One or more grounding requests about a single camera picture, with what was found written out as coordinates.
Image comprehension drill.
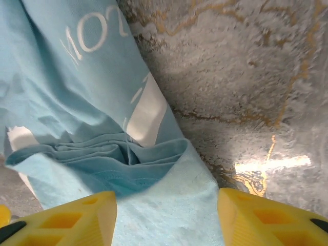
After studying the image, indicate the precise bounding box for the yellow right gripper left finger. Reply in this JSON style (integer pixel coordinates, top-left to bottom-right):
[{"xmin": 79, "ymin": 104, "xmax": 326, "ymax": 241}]
[{"xmin": 0, "ymin": 191, "xmax": 117, "ymax": 246}]

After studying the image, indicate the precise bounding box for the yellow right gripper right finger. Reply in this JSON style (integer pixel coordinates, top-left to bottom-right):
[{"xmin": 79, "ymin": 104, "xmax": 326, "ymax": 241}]
[{"xmin": 217, "ymin": 188, "xmax": 328, "ymax": 246}]

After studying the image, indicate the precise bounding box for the light blue printed t-shirt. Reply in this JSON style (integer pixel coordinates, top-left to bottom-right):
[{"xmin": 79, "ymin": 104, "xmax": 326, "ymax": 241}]
[{"xmin": 0, "ymin": 0, "xmax": 226, "ymax": 246}]

